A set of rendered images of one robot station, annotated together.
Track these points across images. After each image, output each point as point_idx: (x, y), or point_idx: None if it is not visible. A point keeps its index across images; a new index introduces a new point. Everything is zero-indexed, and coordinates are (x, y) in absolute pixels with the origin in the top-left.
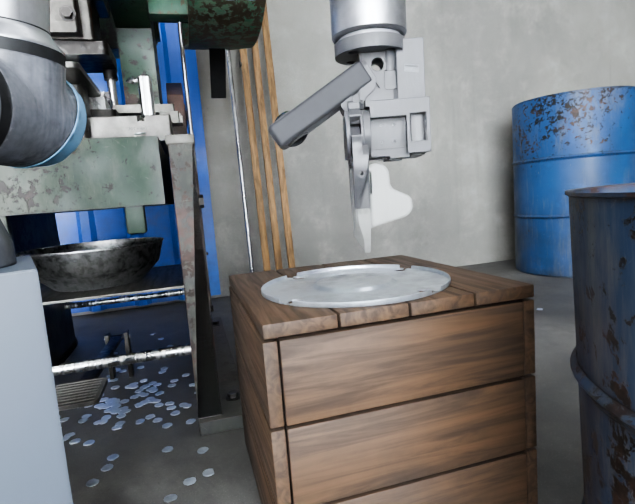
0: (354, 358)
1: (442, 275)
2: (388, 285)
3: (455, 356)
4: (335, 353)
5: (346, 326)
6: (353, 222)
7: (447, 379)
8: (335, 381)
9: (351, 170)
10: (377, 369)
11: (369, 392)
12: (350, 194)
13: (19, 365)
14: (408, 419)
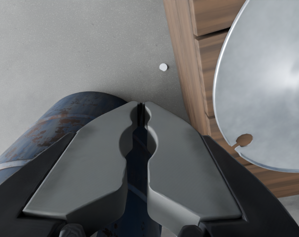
0: (188, 44)
1: None
2: (293, 112)
3: (199, 123)
4: (187, 25)
5: (195, 44)
6: (156, 114)
7: (194, 109)
8: (181, 20)
9: (191, 216)
10: (189, 62)
11: (184, 50)
12: (225, 152)
13: None
14: (185, 72)
